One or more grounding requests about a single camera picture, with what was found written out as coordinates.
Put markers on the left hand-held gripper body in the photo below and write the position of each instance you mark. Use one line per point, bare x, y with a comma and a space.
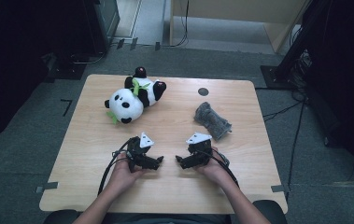
135, 152

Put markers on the person's grey shirt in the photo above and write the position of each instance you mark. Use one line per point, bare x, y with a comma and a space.
165, 221

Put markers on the person's right hand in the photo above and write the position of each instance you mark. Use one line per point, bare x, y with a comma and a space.
216, 171

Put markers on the person's left hand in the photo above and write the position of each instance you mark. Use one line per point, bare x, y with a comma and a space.
123, 177

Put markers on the black equipment cabinet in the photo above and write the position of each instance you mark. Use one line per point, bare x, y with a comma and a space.
103, 25

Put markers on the black metal stand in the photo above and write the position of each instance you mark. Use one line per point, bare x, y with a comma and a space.
296, 46

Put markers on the black flat base plate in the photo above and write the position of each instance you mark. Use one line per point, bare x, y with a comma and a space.
68, 73

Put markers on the grey tape strip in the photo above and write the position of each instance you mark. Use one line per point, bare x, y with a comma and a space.
278, 188
48, 186

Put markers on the dark curtain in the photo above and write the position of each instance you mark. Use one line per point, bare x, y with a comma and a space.
16, 62
346, 77

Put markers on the light wooden desk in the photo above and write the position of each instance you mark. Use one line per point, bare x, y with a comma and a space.
227, 9

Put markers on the dark round table grommet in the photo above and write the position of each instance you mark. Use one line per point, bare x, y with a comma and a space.
203, 91

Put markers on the dark tape piece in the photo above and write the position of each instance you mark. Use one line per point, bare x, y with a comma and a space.
157, 46
120, 43
134, 43

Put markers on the black chair armrest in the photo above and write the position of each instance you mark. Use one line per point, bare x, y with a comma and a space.
61, 217
272, 213

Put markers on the grey fluffy cloth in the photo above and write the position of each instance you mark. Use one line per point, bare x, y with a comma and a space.
212, 119

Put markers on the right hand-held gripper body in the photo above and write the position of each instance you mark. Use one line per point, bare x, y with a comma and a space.
201, 151

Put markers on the panda plush toy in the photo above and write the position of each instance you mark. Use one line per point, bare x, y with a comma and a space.
128, 104

